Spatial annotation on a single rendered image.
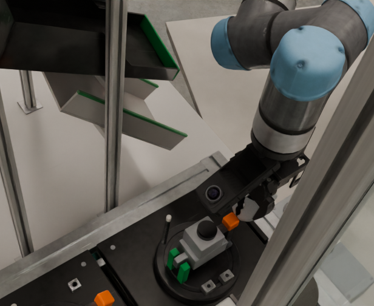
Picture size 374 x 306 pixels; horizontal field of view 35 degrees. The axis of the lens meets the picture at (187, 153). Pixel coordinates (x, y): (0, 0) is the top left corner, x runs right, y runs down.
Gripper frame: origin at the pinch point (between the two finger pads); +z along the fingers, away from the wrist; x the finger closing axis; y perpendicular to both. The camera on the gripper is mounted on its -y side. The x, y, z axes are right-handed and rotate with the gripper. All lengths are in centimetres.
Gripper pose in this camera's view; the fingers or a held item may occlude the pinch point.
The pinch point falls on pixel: (238, 215)
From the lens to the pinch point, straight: 91.6
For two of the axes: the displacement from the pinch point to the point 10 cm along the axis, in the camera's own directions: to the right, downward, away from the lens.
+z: -1.2, 5.8, 8.1
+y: 8.0, -4.3, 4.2
